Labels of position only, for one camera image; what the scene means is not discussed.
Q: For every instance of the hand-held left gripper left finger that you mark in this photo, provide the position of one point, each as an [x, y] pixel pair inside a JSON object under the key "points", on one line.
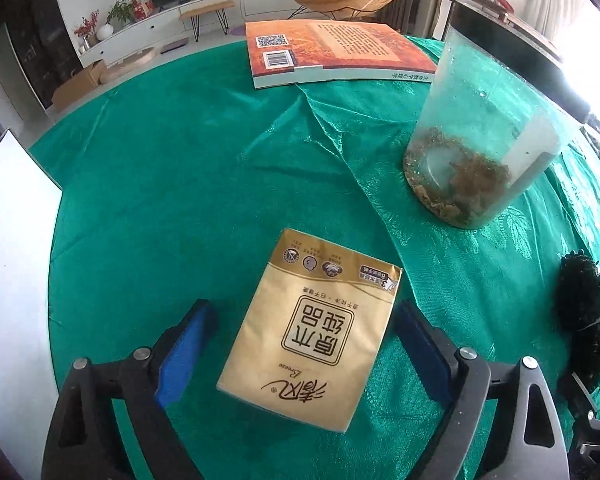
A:
{"points": [[182, 355]]}

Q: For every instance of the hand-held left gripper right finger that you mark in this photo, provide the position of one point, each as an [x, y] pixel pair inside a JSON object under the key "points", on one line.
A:
{"points": [[422, 352]]}

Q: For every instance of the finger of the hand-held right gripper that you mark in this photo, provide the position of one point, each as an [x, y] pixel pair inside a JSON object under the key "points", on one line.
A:
{"points": [[595, 440]]}

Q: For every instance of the tan tissue packet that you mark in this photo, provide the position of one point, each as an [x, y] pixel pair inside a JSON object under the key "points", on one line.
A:
{"points": [[310, 340]]}

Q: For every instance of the black lace garment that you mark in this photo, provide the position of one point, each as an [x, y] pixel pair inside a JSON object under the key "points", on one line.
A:
{"points": [[582, 310]]}

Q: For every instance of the white board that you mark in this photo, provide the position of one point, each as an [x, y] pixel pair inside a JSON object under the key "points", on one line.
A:
{"points": [[10, 260]]}

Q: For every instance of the green satin tablecloth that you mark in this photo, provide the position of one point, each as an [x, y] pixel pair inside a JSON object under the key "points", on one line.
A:
{"points": [[190, 170]]}

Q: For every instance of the clear jar with black lid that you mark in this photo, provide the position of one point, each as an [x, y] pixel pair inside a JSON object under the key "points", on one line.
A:
{"points": [[480, 125]]}

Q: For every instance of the brown cardboard box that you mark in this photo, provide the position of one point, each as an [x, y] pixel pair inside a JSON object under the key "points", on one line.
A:
{"points": [[77, 85]]}

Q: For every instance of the wooden cat scratcher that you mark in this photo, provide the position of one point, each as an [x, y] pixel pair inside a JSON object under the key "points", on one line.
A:
{"points": [[127, 62]]}

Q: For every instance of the orange book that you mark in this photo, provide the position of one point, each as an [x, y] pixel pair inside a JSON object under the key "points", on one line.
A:
{"points": [[340, 50]]}

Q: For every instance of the white television cabinet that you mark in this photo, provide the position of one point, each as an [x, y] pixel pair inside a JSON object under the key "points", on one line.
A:
{"points": [[145, 35]]}

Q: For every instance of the white round vase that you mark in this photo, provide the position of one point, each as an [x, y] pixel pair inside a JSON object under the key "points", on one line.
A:
{"points": [[105, 32]]}

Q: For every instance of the red flowers in vase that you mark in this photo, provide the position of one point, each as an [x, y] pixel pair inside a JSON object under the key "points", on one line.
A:
{"points": [[86, 30]]}

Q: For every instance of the dark glass display cabinet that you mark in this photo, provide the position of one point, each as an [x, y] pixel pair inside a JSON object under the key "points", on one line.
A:
{"points": [[40, 45]]}

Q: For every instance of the wooden stool with hairpin legs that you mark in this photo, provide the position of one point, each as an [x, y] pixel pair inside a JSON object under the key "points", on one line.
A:
{"points": [[207, 8]]}

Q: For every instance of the green leafy plant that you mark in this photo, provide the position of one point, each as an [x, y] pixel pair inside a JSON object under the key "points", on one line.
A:
{"points": [[121, 12]]}

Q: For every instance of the red gift bag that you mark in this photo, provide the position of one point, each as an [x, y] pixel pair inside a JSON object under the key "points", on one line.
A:
{"points": [[144, 8]]}

